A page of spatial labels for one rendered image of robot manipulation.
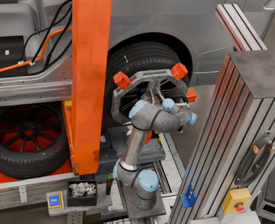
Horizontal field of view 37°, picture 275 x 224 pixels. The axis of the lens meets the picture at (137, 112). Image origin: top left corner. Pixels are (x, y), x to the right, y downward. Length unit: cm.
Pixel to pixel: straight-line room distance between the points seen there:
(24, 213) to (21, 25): 151
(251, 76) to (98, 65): 95
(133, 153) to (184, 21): 105
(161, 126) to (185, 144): 185
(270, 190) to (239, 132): 191
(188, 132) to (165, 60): 131
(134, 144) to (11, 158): 114
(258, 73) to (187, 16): 140
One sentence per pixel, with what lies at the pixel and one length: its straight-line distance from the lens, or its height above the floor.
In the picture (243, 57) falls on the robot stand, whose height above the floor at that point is 203.
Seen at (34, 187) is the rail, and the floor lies 34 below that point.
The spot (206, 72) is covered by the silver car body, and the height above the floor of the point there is 90.
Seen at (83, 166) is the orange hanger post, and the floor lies 62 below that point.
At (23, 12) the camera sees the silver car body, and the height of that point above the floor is 95.
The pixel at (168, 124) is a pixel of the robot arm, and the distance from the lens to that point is 207.
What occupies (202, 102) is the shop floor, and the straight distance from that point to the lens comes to 433.
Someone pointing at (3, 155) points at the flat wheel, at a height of 50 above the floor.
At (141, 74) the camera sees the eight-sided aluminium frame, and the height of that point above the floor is 112.
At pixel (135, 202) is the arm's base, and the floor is 85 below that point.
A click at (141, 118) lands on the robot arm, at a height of 141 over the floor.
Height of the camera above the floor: 293
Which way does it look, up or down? 46 degrees down
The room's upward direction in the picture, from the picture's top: 10 degrees clockwise
